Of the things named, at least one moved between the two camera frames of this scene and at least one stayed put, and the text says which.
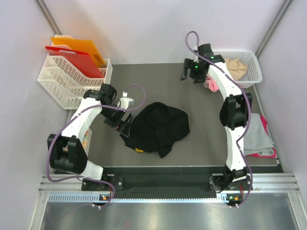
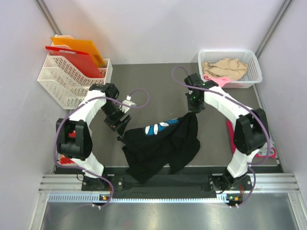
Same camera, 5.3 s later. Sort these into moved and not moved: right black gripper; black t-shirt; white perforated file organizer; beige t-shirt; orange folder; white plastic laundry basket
Moved: right black gripper; black t-shirt
Not moved: beige t-shirt; white perforated file organizer; white plastic laundry basket; orange folder
